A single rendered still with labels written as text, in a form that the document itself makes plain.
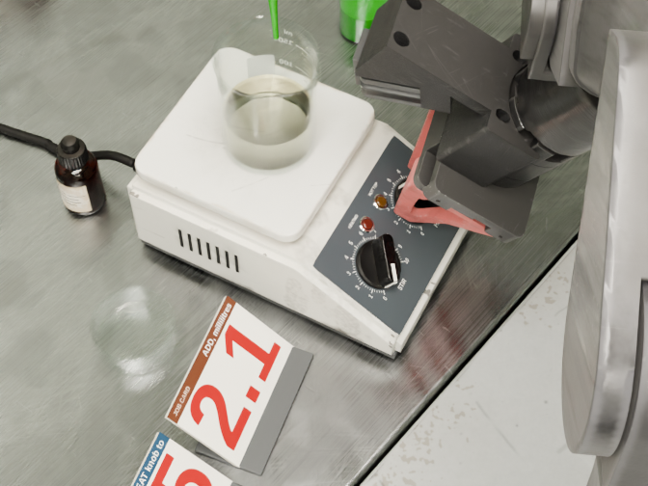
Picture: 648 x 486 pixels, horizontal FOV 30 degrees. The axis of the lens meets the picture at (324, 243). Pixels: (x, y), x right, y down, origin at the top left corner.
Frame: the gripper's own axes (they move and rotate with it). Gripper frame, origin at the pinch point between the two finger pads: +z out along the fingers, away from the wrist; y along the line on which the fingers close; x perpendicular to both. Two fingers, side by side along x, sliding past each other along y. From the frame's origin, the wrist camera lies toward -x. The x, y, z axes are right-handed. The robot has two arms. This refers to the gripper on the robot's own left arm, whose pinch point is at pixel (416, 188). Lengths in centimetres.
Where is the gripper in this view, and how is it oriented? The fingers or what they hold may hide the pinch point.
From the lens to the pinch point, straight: 78.8
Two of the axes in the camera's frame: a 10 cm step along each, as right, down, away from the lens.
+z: -4.7, 2.7, 8.4
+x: 8.3, 4.5, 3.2
